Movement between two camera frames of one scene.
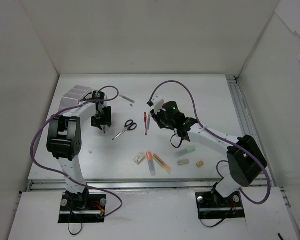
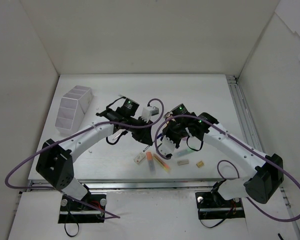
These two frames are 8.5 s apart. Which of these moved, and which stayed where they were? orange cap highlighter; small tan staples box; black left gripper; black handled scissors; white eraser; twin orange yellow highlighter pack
Moved: black left gripper; black handled scissors
Stayed: small tan staples box; orange cap highlighter; white eraser; twin orange yellow highlighter pack
